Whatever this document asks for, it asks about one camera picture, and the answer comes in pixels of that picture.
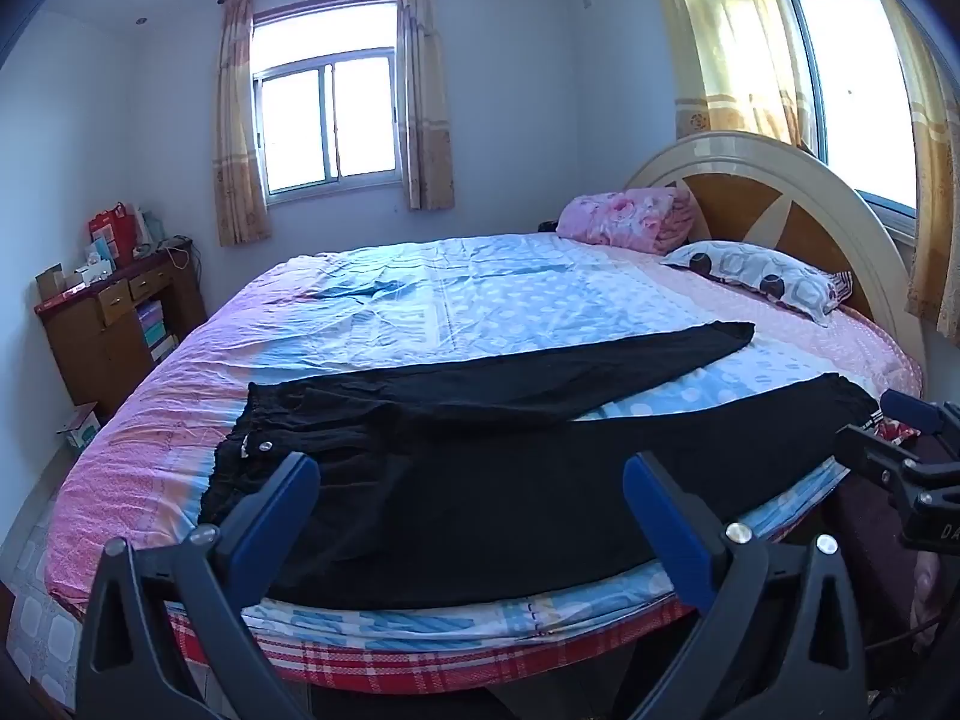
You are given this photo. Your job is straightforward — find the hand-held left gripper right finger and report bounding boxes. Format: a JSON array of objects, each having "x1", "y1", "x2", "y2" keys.
[{"x1": 622, "y1": 452, "x2": 871, "y2": 720}]

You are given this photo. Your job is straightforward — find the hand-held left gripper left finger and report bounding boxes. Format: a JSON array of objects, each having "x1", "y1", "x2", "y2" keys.
[{"x1": 75, "y1": 451, "x2": 323, "y2": 720}]

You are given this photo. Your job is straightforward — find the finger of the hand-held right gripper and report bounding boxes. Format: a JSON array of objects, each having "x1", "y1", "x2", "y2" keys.
[
  {"x1": 835, "y1": 424, "x2": 927, "y2": 500},
  {"x1": 879, "y1": 388, "x2": 960, "y2": 458}
]

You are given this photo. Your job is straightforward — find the black pants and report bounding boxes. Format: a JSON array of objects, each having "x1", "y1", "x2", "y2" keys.
[{"x1": 196, "y1": 321, "x2": 880, "y2": 611}]

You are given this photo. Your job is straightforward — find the dark red cloth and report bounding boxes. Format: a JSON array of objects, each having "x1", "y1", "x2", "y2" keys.
[{"x1": 821, "y1": 457, "x2": 960, "y2": 653}]

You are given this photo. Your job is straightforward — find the stack of pastel boxes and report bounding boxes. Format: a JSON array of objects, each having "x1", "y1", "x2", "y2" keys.
[{"x1": 135, "y1": 300, "x2": 170, "y2": 361}]

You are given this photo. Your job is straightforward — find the white and green carton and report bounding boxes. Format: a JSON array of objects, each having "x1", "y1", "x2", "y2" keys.
[{"x1": 56, "y1": 403, "x2": 102, "y2": 455}]

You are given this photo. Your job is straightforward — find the white patterned pillow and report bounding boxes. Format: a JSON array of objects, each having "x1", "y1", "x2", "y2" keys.
[{"x1": 660, "y1": 240, "x2": 852, "y2": 327}]

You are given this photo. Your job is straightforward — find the brown wooden cabinet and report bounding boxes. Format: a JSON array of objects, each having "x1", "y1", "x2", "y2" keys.
[{"x1": 34, "y1": 238, "x2": 209, "y2": 421}]

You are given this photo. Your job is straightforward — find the round bed with patterned sheet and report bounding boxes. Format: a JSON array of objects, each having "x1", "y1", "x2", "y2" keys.
[{"x1": 41, "y1": 231, "x2": 923, "y2": 661}]

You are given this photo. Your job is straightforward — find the pink floral blanket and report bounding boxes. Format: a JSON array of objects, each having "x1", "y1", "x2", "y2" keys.
[{"x1": 555, "y1": 186, "x2": 710, "y2": 256}]

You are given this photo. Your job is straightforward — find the cream and wood headboard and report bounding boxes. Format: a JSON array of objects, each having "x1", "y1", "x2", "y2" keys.
[{"x1": 622, "y1": 131, "x2": 927, "y2": 398}]

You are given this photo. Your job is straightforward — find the red gift bag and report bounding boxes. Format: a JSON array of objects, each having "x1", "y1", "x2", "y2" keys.
[{"x1": 88, "y1": 202, "x2": 136, "y2": 265}]

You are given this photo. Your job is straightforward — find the large window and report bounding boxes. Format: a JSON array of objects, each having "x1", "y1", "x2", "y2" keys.
[{"x1": 780, "y1": 0, "x2": 920, "y2": 218}]

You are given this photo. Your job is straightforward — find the sliding window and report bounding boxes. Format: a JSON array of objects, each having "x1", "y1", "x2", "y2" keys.
[{"x1": 251, "y1": 0, "x2": 402, "y2": 203}]

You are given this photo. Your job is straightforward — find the short beige curtain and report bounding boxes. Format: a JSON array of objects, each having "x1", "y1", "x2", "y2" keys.
[
  {"x1": 212, "y1": 0, "x2": 272, "y2": 247},
  {"x1": 395, "y1": 0, "x2": 456, "y2": 212}
]

